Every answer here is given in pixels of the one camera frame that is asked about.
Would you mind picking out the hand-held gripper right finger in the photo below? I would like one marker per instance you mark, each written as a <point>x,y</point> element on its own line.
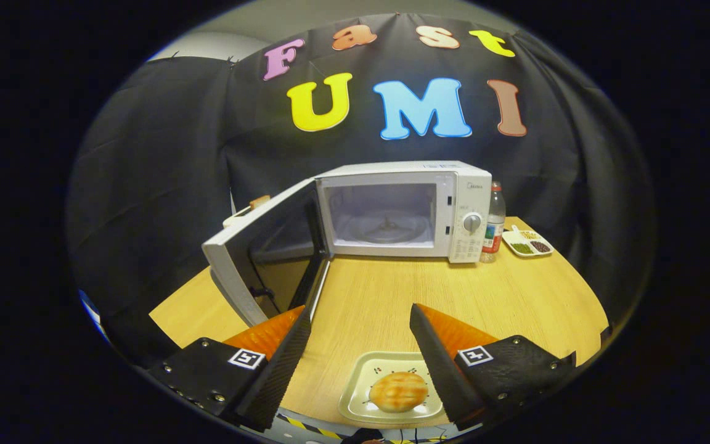
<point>444,376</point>

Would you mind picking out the cream toaster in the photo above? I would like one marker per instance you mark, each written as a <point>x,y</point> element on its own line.
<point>235,217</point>

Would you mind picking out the white divided dish of beans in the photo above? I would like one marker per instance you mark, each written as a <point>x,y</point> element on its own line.
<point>521,248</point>

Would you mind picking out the yellow black striped tape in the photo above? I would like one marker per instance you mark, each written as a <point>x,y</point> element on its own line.
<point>306,425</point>

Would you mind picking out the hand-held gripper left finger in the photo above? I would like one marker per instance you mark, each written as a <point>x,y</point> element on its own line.
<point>281,373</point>

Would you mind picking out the white microwave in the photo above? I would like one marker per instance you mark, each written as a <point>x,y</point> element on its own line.
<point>460,203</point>

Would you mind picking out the pale green square plate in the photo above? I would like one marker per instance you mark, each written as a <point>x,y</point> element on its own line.
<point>361,370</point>

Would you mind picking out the golden bread bun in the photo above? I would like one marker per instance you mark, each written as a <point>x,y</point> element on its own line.
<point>398,391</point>

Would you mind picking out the toast slice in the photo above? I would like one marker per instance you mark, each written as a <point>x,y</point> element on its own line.
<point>260,201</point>

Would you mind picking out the glass turntable plate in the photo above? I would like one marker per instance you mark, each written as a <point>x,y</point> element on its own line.
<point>386,233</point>

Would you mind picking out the clear plastic water bottle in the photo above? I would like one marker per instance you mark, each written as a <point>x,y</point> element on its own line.
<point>493,228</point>

